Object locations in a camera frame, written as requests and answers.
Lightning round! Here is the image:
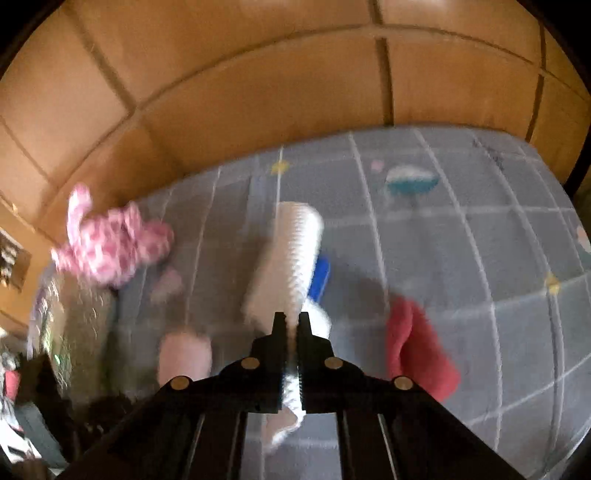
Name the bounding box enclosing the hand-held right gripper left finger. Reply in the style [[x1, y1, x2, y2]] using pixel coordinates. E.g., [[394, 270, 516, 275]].
[[60, 313, 286, 480]]

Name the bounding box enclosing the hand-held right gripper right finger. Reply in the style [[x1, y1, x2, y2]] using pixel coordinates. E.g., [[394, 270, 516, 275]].
[[298, 313, 525, 480]]

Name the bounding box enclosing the white ribbed sock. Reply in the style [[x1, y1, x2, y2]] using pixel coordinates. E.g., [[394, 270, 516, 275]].
[[242, 200, 333, 450]]

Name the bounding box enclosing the pale pink sock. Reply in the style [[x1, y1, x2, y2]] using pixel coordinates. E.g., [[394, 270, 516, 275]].
[[157, 330, 214, 388]]

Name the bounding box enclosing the blue sock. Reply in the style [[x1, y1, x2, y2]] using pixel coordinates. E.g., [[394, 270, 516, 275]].
[[307, 256, 332, 301]]

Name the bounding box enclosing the dark pink cloth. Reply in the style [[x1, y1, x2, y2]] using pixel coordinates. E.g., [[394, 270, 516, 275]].
[[385, 295, 462, 402]]

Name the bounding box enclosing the pink spotted plush toy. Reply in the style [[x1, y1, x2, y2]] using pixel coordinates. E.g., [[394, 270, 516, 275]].
[[51, 182, 175, 289]]

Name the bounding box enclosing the glittery silver tissue box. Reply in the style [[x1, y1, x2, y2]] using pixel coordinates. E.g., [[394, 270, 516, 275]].
[[28, 272, 116, 370]]

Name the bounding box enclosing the row of small bottles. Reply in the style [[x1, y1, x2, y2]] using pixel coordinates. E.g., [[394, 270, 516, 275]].
[[0, 231, 31, 291]]

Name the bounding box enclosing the large wooden wardrobe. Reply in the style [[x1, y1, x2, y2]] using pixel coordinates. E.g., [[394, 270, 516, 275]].
[[0, 0, 591, 259]]

